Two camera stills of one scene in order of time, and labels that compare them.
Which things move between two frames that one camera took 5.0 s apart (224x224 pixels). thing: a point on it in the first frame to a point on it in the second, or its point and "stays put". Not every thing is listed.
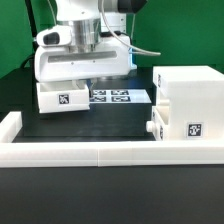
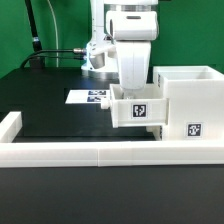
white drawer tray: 61,95 to 137,108
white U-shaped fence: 17,153 stays put
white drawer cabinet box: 196,95 stays put
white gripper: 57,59 to 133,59
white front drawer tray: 157,126 stays put
